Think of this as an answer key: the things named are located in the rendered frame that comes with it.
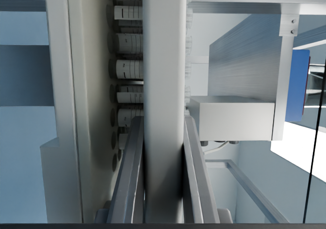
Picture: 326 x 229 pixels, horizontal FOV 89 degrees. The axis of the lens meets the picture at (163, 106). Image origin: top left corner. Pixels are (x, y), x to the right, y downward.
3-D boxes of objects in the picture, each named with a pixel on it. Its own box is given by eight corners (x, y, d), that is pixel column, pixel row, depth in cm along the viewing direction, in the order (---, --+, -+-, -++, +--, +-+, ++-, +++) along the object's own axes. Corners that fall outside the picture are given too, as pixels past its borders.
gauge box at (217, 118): (198, 141, 44) (271, 141, 45) (199, 102, 43) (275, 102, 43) (185, 122, 66) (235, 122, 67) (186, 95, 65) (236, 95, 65)
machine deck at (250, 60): (268, 140, 45) (283, 140, 45) (283, -13, 39) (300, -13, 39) (205, 106, 106) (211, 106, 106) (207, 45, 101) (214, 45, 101)
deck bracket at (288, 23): (280, 35, 40) (298, 35, 40) (282, 13, 39) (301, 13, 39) (277, 36, 41) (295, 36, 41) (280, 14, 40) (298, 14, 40)
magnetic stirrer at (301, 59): (276, 126, 47) (307, 126, 48) (284, 48, 44) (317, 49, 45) (241, 113, 67) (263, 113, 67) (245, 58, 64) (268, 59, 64)
